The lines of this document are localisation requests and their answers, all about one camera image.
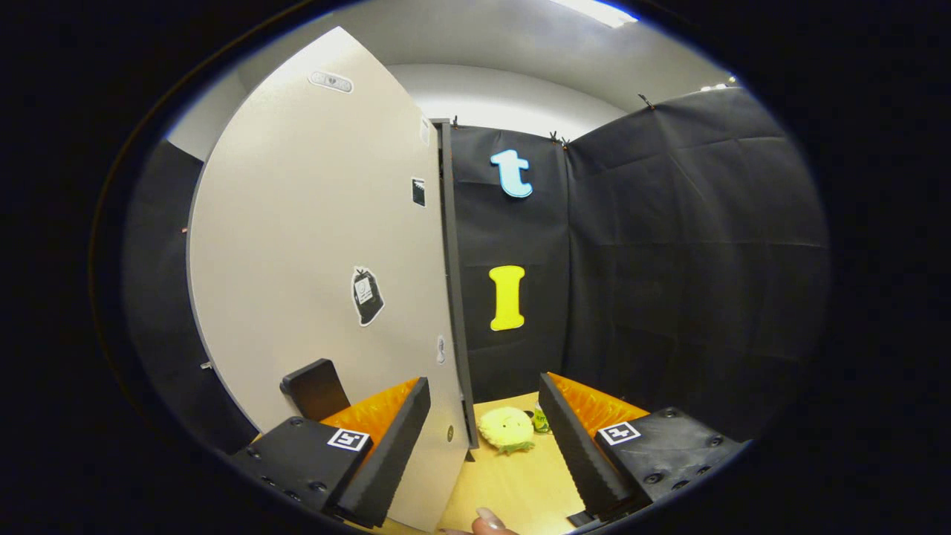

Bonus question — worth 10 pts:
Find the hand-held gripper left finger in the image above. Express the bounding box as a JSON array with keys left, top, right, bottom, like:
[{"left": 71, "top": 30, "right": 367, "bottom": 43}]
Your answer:
[{"left": 227, "top": 377, "right": 432, "bottom": 528}]

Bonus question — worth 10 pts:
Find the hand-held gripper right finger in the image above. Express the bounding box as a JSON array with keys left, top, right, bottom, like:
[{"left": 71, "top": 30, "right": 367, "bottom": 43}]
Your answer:
[{"left": 539, "top": 372, "right": 751, "bottom": 525}]

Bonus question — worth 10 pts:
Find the black door handle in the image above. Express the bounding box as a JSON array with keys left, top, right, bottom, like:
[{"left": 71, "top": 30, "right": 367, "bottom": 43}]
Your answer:
[{"left": 280, "top": 358, "right": 351, "bottom": 422}]

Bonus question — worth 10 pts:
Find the beige shoe cabinet door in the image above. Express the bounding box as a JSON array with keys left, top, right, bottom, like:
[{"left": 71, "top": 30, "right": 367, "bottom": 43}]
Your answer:
[{"left": 187, "top": 26, "right": 476, "bottom": 533}]

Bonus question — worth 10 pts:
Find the yellow plush toy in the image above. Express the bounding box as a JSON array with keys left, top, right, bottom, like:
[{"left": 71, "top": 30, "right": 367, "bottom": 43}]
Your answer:
[{"left": 478, "top": 406, "right": 536, "bottom": 455}]

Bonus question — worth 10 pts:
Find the black backdrop cloth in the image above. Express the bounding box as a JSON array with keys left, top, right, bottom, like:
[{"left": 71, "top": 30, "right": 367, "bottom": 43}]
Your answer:
[{"left": 123, "top": 88, "right": 831, "bottom": 455}]

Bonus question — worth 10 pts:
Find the long ceiling light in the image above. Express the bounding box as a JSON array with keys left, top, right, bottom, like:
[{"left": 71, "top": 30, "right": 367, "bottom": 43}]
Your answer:
[{"left": 550, "top": 0, "right": 640, "bottom": 29}]

